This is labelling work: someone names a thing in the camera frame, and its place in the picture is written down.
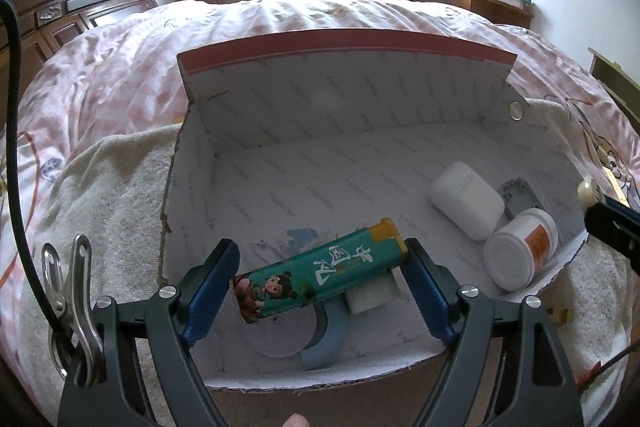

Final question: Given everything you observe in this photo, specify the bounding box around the red cardboard box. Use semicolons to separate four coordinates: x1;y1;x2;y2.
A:
159;28;591;395

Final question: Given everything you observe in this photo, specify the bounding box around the wooden shelf unit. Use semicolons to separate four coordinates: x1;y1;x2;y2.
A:
587;47;640;128

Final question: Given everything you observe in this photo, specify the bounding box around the lilac plastic shell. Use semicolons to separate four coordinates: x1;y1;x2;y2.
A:
251;238;322;360

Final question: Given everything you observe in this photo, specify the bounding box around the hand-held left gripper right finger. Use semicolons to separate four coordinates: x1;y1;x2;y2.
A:
400;238;585;427

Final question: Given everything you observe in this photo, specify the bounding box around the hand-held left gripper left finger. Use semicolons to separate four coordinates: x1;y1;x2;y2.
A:
57;238;242;427

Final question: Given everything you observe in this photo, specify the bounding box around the yellow wooden strip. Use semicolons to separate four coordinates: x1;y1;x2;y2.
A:
605;164;629;208

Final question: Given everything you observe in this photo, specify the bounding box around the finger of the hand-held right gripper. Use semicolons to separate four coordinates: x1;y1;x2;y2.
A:
582;196;640;277

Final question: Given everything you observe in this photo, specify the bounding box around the white earbud case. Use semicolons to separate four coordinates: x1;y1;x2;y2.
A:
427;161;506;242

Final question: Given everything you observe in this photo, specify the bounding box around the metal spring clip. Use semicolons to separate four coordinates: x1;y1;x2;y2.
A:
42;234;108;383

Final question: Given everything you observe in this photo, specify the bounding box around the beige towel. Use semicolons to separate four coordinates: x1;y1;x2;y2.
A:
10;99;632;427

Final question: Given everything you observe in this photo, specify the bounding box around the dark wooden headboard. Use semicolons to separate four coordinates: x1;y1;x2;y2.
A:
5;0;158;138

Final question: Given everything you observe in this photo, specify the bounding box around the white jar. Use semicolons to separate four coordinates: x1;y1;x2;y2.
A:
482;208;559;293

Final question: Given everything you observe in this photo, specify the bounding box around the pink printed blanket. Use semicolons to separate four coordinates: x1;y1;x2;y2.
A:
0;0;640;388

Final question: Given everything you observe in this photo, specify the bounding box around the black cable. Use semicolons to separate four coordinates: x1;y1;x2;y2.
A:
574;346;632;392
0;0;68;375

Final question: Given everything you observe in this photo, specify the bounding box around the grey plastic part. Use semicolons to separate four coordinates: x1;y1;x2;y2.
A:
498;177;545;223

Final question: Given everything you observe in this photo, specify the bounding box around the blue-grey plastic shell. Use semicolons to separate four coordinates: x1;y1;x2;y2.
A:
300;297;351;372

